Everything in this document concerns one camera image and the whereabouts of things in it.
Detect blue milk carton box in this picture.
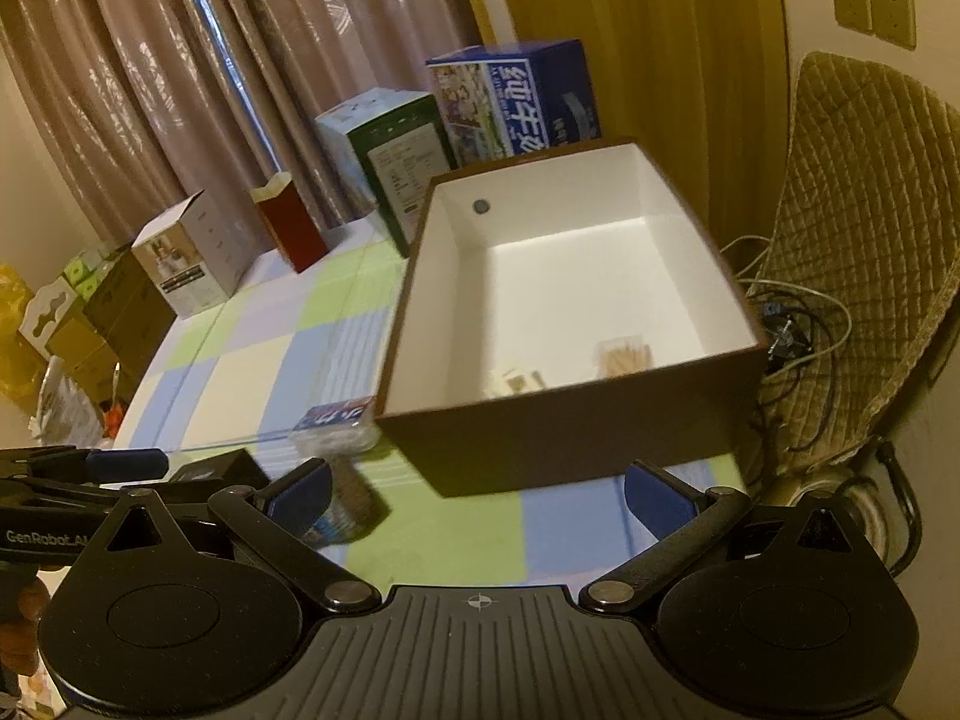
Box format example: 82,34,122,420
427,39,601,167

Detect white appliance carton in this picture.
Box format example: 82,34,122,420
132,190,259,319

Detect checkered tablecloth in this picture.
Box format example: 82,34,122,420
117,220,654,590

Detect grey blue knitted sock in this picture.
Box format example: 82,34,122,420
302,457,391,548

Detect wall socket plate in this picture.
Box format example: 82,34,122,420
871,0,916,50
833,0,872,34

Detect green landscape gift box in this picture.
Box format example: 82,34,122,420
314,88,455,259

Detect black product box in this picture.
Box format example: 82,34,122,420
169,449,270,499

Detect yellow plastic bag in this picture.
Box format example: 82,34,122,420
0,263,47,416

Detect dark red box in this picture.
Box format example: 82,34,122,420
249,171,329,273

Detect tangled cables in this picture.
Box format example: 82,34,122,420
719,234,858,467

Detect wooden wardrobe door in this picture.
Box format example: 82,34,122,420
506,0,789,244

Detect quilted olive chair cushion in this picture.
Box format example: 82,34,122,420
752,52,958,468

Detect pink-brown curtain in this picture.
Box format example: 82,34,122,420
2,0,478,249

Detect brown cardboard box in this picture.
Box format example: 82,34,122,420
83,250,176,377

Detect brown white-lined storage box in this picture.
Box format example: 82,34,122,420
374,138,766,497

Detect person's left hand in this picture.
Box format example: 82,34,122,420
0,574,50,676

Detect clear cotton swab box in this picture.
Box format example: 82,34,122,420
288,397,381,458

